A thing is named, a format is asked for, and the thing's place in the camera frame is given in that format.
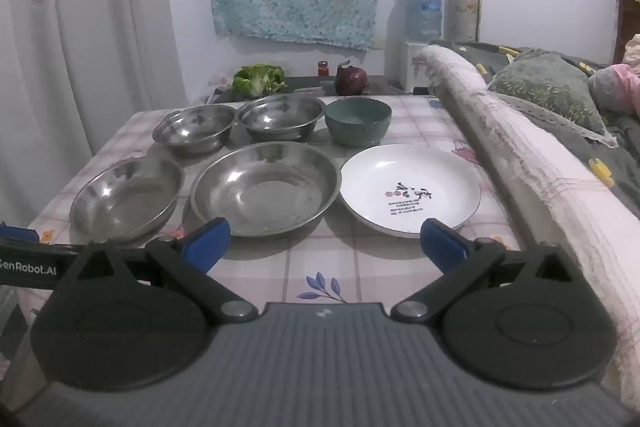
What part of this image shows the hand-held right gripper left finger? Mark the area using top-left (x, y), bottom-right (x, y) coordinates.
top-left (75, 217), bottom-right (260, 323)

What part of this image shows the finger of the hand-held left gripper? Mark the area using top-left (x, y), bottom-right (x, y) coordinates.
top-left (0, 222), bottom-right (40, 243)

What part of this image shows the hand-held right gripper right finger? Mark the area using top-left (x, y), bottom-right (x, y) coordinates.
top-left (390, 218), bottom-right (576, 323)

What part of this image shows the white ceramic plate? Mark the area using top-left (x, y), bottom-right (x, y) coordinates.
top-left (340, 144), bottom-right (482, 239)

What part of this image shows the large steel plate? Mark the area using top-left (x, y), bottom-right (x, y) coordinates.
top-left (190, 142), bottom-right (342, 238)

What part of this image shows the small steel plate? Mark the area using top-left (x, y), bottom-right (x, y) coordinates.
top-left (69, 157), bottom-right (186, 244)

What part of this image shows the small steel bowl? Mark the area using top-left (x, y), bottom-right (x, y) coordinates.
top-left (152, 105), bottom-right (237, 158)

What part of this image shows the wide steel bowl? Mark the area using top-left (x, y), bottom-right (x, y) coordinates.
top-left (238, 95), bottom-right (326, 142)

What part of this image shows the green ceramic bowl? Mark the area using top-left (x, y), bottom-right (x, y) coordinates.
top-left (324, 97), bottom-right (393, 146)

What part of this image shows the checked floral tablecloth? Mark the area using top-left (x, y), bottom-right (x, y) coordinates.
top-left (25, 94), bottom-right (526, 305)

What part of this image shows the rolled pink quilt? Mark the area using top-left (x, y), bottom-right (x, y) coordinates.
top-left (417, 44), bottom-right (640, 408)

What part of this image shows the crumpled printed paper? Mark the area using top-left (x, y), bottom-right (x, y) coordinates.
top-left (204, 76), bottom-right (236, 106)

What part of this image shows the green lettuce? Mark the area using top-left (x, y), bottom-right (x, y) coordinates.
top-left (232, 64), bottom-right (287, 98)

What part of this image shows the white cabinet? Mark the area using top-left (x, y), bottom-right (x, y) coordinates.
top-left (385, 39), bottom-right (431, 95)

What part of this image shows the green leaf-print pillow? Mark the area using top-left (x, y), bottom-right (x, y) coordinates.
top-left (487, 52), bottom-right (618, 148)

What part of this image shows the red onion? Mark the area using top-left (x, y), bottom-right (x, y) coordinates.
top-left (334, 62), bottom-right (370, 96)

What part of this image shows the grey bedding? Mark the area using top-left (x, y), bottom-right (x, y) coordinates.
top-left (450, 39), bottom-right (640, 228)

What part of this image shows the white curtain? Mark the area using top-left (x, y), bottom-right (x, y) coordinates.
top-left (0, 0), bottom-right (188, 228)

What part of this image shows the white floral flask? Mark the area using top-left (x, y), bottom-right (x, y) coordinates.
top-left (444, 0), bottom-right (483, 44)

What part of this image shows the large water bottle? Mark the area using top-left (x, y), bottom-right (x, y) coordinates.
top-left (404, 0), bottom-right (445, 42)

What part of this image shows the pink cloth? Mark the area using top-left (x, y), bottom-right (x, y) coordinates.
top-left (587, 34), bottom-right (640, 115)

